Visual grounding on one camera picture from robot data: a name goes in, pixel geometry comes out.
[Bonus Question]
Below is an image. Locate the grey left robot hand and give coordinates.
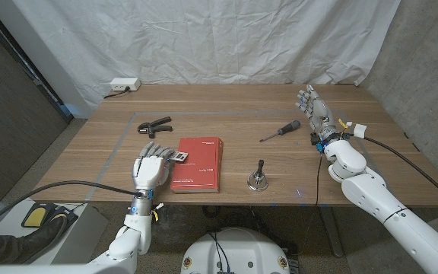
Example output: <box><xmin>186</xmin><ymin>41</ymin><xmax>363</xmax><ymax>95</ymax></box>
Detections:
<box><xmin>132</xmin><ymin>142</ymin><xmax>178</xmax><ymax>192</ymax></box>

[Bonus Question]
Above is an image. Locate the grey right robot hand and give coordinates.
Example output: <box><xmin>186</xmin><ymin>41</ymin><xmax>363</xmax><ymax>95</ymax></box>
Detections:
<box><xmin>294</xmin><ymin>84</ymin><xmax>340</xmax><ymax>143</ymax></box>

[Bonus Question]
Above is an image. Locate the small grey calculator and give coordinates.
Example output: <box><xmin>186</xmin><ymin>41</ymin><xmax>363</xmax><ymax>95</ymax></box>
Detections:
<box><xmin>167</xmin><ymin>151</ymin><xmax>189</xmax><ymax>164</ymax></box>

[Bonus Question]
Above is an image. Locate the black hand grip clamp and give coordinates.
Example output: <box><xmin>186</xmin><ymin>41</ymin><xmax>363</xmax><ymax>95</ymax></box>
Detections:
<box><xmin>137</xmin><ymin>116</ymin><xmax>173</xmax><ymax>139</ymax></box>

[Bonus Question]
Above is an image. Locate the red notebook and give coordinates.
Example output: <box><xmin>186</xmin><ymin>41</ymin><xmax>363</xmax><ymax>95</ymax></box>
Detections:
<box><xmin>170</xmin><ymin>136</ymin><xmax>224</xmax><ymax>194</ymax></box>

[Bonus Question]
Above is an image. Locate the grey tape outline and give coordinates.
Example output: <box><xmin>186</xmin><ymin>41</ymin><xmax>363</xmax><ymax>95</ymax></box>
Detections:
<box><xmin>85</xmin><ymin>110</ymin><xmax>391</xmax><ymax>201</ymax></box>

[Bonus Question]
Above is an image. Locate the white floor board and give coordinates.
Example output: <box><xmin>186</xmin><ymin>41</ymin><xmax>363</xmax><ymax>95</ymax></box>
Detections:
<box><xmin>0</xmin><ymin>196</ymin><xmax>110</xmax><ymax>266</ymax></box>

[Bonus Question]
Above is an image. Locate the white power strip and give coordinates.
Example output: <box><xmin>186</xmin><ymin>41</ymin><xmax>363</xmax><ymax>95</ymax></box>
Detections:
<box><xmin>109</xmin><ymin>77</ymin><xmax>141</xmax><ymax>92</ymax></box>

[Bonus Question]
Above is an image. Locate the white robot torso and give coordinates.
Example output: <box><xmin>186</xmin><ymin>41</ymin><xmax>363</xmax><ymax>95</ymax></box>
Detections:
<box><xmin>180</xmin><ymin>227</ymin><xmax>291</xmax><ymax>274</ymax></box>

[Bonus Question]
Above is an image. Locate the yellow black foot pedal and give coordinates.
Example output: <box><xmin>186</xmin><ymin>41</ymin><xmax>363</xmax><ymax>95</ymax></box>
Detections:
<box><xmin>21</xmin><ymin>202</ymin><xmax>78</xmax><ymax>228</ymax></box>

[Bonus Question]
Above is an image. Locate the white backdrop cloth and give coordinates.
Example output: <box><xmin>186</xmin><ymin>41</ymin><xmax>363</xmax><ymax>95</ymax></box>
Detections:
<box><xmin>11</xmin><ymin>0</ymin><xmax>402</xmax><ymax>119</ymax></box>

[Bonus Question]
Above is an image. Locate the person's dark leg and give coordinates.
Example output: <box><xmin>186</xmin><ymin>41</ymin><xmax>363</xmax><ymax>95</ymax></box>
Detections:
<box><xmin>0</xmin><ymin>215</ymin><xmax>70</xmax><ymax>266</ymax></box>

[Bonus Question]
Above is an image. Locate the black blue handled screwdriver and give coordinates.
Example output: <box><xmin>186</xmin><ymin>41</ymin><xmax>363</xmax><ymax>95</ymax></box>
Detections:
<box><xmin>259</xmin><ymin>119</ymin><xmax>302</xmax><ymax>143</ymax></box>

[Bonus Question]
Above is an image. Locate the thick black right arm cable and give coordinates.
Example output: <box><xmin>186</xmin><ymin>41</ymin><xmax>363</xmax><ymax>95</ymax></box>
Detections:
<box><xmin>353</xmin><ymin>123</ymin><xmax>438</xmax><ymax>211</ymax></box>

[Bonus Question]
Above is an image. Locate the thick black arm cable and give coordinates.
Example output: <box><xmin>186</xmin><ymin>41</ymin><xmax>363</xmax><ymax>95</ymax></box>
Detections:
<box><xmin>353</xmin><ymin>123</ymin><xmax>438</xmax><ymax>211</ymax></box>
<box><xmin>0</xmin><ymin>180</ymin><xmax>143</xmax><ymax>234</ymax></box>

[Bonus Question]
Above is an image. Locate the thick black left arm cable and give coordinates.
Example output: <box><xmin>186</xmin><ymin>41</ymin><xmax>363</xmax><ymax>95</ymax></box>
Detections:
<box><xmin>0</xmin><ymin>180</ymin><xmax>143</xmax><ymax>234</ymax></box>

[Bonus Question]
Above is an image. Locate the thin black hanging cable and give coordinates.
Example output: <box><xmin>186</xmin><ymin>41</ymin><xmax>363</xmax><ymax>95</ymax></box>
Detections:
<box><xmin>301</xmin><ymin>151</ymin><xmax>324</xmax><ymax>267</ymax></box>

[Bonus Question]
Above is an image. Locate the black power strip cord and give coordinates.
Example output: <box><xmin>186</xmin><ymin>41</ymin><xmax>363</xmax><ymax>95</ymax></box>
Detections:
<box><xmin>103</xmin><ymin>86</ymin><xmax>131</xmax><ymax>100</ymax></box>

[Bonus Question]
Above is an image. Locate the silver handbell black handle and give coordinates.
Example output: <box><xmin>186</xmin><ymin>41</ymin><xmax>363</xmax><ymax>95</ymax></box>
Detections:
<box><xmin>246</xmin><ymin>159</ymin><xmax>270</xmax><ymax>192</ymax></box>

